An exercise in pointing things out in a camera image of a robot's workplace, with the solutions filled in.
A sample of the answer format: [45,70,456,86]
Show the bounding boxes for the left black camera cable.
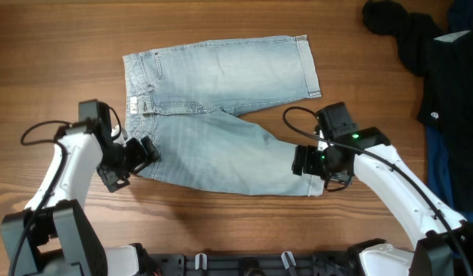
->
[7,120,72,276]

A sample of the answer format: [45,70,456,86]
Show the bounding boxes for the right grey rail clip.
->
[281,251,296,270]

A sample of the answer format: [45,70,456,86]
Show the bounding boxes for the grey rail clip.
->
[195,253,208,271]
[281,251,296,270]

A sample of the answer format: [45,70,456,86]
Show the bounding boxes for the black camera cable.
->
[282,106,473,276]
[7,120,72,276]

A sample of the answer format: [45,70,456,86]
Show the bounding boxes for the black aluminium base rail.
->
[150,251,359,276]

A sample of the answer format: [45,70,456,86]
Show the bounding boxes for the light blue denim shorts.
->
[123,35,324,196]

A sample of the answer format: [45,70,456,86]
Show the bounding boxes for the blue garment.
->
[423,0,473,223]

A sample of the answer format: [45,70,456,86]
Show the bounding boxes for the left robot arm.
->
[0,100,161,275]

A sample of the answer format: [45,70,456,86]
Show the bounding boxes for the black garment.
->
[362,1,473,220]

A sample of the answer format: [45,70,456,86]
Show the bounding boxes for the right black camera cable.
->
[282,106,473,276]

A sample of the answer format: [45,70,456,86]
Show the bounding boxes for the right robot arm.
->
[292,102,473,275]

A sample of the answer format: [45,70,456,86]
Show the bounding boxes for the left grey rail clip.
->
[195,253,208,271]

